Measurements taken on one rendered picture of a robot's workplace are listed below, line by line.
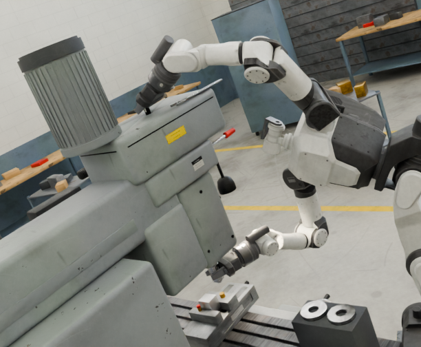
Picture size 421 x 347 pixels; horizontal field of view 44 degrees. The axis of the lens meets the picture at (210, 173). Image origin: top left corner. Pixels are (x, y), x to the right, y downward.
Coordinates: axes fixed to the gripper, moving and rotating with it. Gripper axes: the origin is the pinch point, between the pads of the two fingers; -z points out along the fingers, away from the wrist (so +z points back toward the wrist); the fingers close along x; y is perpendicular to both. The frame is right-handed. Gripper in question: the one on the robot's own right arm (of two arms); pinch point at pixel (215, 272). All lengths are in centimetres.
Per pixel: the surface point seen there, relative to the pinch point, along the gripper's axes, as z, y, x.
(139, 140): -11, -63, 19
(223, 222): 8.2, -19.5, 7.6
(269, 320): 11.1, 28.6, 4.5
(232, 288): 9.5, 21.6, -19.2
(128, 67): 237, -35, -788
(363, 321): 21, 12, 55
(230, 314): 0.0, 22.3, -4.9
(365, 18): 548, 26, -501
